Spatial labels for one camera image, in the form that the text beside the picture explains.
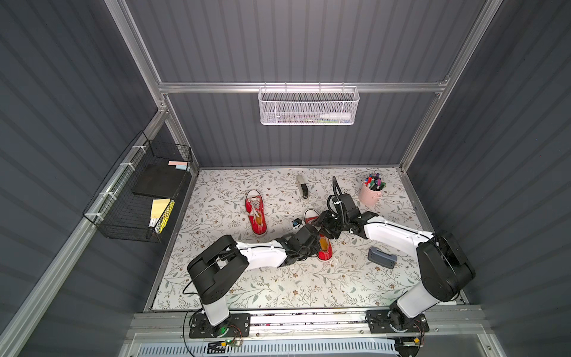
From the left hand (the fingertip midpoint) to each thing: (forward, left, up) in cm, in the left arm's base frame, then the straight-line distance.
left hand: (322, 245), depth 87 cm
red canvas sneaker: (+17, +28, +2) cm, 33 cm away
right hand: (+7, +3, +5) cm, 9 cm away
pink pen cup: (+22, -23, +3) cm, 32 cm away
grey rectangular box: (-5, -23, -2) cm, 23 cm away
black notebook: (+14, +59, +24) cm, 65 cm away
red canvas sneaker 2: (-1, -1, 0) cm, 1 cm away
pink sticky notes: (+23, +55, +22) cm, 64 cm away
